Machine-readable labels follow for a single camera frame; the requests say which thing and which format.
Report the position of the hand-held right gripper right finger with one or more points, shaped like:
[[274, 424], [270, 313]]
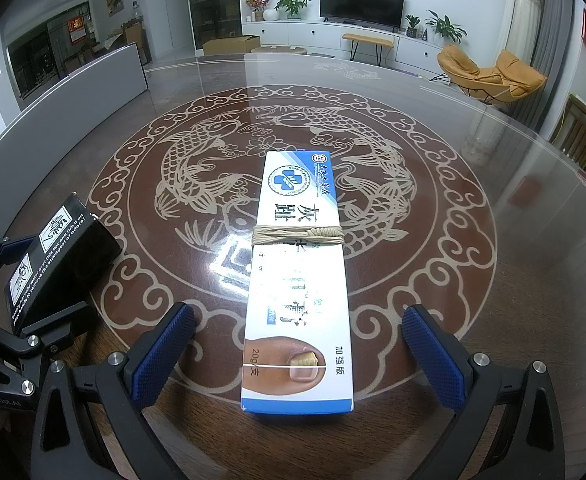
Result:
[[433, 360]]

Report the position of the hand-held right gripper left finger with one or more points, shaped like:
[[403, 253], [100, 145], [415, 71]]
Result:
[[165, 355]]

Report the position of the black carton box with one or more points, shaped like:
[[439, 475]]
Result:
[[68, 255]]

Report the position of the blue white ointment box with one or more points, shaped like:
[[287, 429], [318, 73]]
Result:
[[298, 290]]

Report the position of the white board panel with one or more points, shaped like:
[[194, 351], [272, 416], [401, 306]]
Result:
[[73, 95]]

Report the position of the brown patterned glass desktop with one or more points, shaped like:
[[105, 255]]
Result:
[[423, 200]]

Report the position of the tan rubber band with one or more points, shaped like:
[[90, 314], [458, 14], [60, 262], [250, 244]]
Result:
[[293, 235]]

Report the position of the red door poster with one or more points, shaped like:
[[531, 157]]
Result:
[[78, 30]]

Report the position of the orange lounge chair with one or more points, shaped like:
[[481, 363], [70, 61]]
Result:
[[488, 77]]

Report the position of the cardboard box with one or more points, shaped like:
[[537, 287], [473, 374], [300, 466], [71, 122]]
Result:
[[230, 46]]

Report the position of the white door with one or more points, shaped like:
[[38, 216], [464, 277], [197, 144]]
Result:
[[175, 5]]

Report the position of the round beige cushion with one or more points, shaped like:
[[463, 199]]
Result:
[[278, 51]]

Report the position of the wooden bench with black legs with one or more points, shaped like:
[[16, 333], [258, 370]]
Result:
[[368, 40]]

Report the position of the large leafy potted plant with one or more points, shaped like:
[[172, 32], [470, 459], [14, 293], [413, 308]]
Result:
[[445, 27]]

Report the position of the small potted plant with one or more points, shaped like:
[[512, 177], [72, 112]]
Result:
[[412, 25]]

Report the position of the white tv cabinet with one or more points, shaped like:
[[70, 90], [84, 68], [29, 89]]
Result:
[[318, 35]]

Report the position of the grey curtain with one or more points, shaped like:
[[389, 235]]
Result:
[[555, 35]]

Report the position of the dark glass display cabinet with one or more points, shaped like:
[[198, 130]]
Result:
[[214, 0]]

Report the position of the air conditioner with white cover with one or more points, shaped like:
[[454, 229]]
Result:
[[520, 10]]

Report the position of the black television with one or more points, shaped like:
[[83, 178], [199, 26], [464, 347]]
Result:
[[363, 4]]

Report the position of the red flowers in vase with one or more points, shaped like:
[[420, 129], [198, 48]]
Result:
[[258, 4]]

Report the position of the green potted plant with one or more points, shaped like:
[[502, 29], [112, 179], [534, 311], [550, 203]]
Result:
[[293, 5]]

